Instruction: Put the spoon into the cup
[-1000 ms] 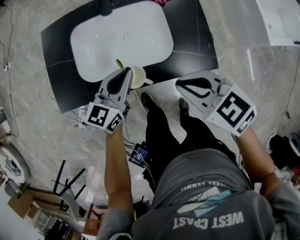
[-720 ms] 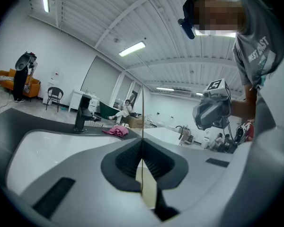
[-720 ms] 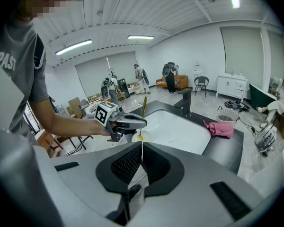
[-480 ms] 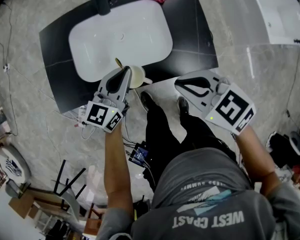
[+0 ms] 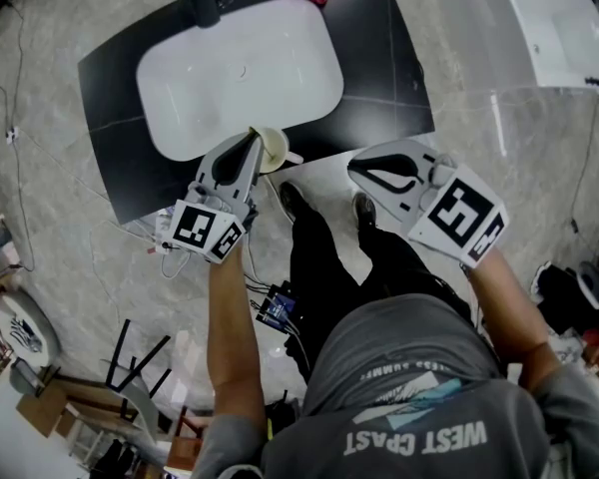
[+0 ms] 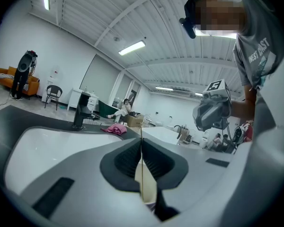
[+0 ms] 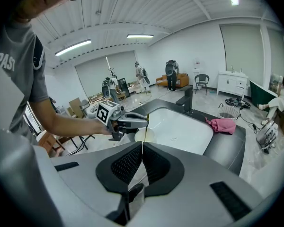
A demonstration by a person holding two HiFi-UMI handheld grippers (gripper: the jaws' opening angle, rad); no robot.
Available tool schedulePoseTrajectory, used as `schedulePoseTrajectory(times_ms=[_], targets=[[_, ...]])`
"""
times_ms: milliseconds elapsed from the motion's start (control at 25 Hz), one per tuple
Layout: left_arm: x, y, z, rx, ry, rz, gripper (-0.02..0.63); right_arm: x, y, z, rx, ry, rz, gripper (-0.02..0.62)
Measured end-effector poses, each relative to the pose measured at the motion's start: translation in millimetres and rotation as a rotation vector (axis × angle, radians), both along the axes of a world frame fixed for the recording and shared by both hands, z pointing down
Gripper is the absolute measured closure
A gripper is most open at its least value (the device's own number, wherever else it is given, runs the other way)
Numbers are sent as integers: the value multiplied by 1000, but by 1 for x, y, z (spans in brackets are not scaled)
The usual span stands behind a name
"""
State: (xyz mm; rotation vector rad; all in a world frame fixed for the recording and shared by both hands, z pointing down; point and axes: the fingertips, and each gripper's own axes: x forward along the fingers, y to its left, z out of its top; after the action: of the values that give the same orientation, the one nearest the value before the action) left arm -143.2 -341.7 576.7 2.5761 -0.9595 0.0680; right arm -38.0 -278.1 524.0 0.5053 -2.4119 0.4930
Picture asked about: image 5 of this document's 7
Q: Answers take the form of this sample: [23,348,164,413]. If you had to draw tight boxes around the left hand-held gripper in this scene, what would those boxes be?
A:
[168,134,267,264]

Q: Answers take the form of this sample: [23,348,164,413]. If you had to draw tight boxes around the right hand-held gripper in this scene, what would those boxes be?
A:
[346,139,510,269]

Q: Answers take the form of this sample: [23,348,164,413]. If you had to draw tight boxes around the cream cup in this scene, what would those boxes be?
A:
[252,126,304,176]

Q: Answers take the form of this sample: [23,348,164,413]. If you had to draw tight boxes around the person's left forearm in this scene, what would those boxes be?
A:
[206,239,269,431]

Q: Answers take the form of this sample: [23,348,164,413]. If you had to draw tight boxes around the person's right forearm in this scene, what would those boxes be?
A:
[459,249,564,393]

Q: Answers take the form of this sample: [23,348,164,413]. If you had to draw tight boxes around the person's right black shoe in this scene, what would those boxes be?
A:
[350,191,379,230]

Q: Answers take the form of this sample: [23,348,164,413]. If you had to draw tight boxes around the person's black shoe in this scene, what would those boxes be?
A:
[350,191,379,230]
[278,181,306,225]

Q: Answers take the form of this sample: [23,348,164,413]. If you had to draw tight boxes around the person's left black shoe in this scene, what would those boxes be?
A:
[278,181,306,225]

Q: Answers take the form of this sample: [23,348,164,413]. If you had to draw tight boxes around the white oval sink basin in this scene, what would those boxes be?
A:
[135,0,345,164]

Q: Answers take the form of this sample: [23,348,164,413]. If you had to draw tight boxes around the black countertop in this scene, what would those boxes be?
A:
[76,0,437,226]

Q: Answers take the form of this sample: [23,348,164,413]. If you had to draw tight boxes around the person's black trousers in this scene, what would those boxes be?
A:
[283,201,481,384]

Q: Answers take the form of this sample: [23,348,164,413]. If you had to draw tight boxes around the blue and black badge device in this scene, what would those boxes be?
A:
[255,282,300,337]

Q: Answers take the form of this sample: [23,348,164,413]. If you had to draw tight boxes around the black bag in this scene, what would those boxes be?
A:
[530,260,599,336]

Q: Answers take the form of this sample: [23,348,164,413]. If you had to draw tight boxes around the white bathtub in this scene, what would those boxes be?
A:
[492,0,599,93]

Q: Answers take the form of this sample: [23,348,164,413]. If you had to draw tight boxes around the gray round seat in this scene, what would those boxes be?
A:
[575,260,599,312]

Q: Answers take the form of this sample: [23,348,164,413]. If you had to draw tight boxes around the person's gray printed shirt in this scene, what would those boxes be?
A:
[190,293,599,479]

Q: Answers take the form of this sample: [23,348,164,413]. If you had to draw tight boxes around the white round patterned basin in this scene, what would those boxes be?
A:
[0,290,62,369]

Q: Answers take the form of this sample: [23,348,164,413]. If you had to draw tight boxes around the white power adapter with cables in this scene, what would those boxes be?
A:
[146,206,194,280]

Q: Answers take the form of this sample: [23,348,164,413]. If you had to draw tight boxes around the black hanging cable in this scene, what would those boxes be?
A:
[568,90,599,237]

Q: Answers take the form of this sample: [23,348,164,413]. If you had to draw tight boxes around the long black floor cable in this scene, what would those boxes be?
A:
[0,0,37,273]

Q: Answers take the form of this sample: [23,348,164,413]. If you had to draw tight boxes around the black metal stool frame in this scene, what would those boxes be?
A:
[103,318,174,421]

